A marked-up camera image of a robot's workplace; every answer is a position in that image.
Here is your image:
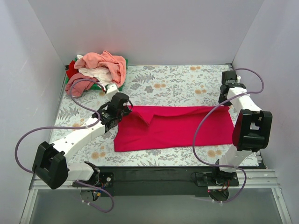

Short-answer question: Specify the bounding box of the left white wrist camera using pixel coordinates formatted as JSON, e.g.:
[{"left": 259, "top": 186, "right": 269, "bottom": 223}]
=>
[{"left": 104, "top": 84, "right": 119, "bottom": 95}]

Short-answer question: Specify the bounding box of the green plastic basket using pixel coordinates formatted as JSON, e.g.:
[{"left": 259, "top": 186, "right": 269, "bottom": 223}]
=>
[{"left": 64, "top": 55, "right": 129, "bottom": 92}]

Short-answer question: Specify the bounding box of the white t shirt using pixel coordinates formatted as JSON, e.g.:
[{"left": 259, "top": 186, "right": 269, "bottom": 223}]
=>
[{"left": 78, "top": 67, "right": 114, "bottom": 87}]

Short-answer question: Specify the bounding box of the floral patterned table mat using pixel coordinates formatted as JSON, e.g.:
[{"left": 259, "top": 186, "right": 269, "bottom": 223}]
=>
[{"left": 50, "top": 65, "right": 229, "bottom": 166}]

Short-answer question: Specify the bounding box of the aluminium frame rail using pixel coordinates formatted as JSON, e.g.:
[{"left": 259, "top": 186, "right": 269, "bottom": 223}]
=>
[{"left": 20, "top": 169, "right": 292, "bottom": 224}]

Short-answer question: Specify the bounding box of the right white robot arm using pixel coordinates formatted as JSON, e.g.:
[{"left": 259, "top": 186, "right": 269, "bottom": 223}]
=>
[{"left": 211, "top": 70, "right": 273, "bottom": 186}]

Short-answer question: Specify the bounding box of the magenta t shirt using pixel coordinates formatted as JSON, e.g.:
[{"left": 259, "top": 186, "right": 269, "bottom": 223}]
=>
[{"left": 114, "top": 106, "right": 234, "bottom": 152}]

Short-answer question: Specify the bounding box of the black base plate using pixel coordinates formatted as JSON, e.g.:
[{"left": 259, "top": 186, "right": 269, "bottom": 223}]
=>
[{"left": 86, "top": 167, "right": 239, "bottom": 197}]

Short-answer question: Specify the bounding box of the salmon pink t shirt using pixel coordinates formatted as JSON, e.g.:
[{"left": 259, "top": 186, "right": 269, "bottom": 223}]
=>
[{"left": 74, "top": 51, "right": 127, "bottom": 87}]

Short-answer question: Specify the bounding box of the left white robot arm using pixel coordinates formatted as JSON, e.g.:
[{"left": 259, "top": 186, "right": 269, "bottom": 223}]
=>
[{"left": 32, "top": 92, "right": 133, "bottom": 189}]

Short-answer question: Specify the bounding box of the red t shirt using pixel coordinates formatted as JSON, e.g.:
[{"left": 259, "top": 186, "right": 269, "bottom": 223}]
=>
[{"left": 66, "top": 60, "right": 78, "bottom": 79}]

